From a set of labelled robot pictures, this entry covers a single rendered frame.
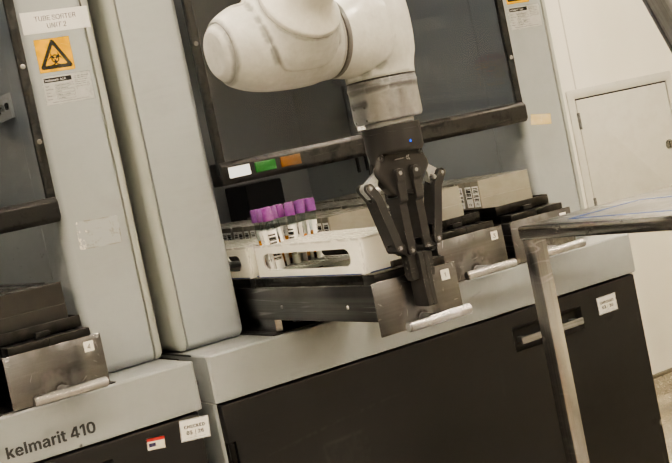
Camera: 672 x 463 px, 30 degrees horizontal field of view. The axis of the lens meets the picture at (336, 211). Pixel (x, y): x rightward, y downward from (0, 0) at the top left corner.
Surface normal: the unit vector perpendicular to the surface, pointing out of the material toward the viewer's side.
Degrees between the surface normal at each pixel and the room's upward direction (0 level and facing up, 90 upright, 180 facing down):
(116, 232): 90
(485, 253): 90
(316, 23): 103
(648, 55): 90
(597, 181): 90
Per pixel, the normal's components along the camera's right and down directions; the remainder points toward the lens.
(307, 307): -0.83, 0.20
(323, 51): 0.67, 0.61
